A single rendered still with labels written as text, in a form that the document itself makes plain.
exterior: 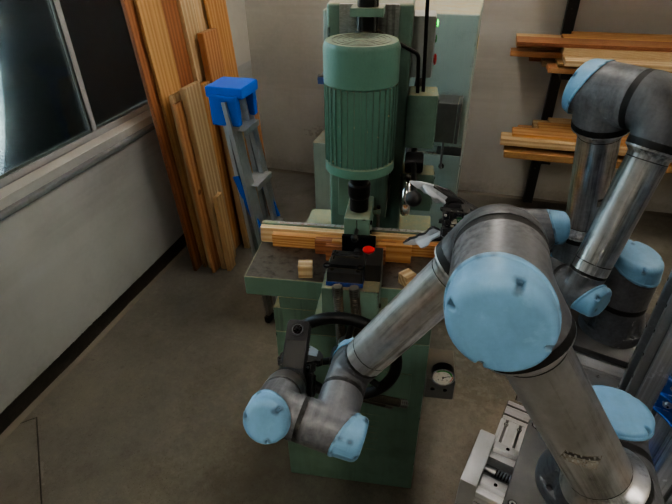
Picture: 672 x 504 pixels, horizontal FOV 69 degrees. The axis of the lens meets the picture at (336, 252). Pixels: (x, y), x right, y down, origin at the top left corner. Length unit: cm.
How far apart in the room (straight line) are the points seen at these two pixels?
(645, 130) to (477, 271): 62
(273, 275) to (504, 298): 90
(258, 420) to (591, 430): 46
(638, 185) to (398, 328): 56
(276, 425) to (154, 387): 161
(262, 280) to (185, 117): 142
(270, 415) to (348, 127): 67
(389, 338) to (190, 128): 198
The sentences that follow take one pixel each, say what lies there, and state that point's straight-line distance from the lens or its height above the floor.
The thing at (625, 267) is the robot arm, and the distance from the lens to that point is 129.
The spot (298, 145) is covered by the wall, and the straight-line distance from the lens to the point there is 394.
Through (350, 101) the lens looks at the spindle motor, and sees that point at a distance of 115.
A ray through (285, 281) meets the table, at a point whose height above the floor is 90.
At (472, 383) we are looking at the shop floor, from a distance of 231.
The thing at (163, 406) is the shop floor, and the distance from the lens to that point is 229.
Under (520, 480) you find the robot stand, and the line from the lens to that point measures 107.
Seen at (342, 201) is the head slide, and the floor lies 101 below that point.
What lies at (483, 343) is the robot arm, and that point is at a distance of 55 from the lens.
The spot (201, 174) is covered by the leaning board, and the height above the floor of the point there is 60.
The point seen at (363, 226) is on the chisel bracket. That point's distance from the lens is 131.
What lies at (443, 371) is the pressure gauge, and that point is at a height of 68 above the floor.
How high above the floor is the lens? 169
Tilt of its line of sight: 34 degrees down
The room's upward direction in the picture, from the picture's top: 1 degrees counter-clockwise
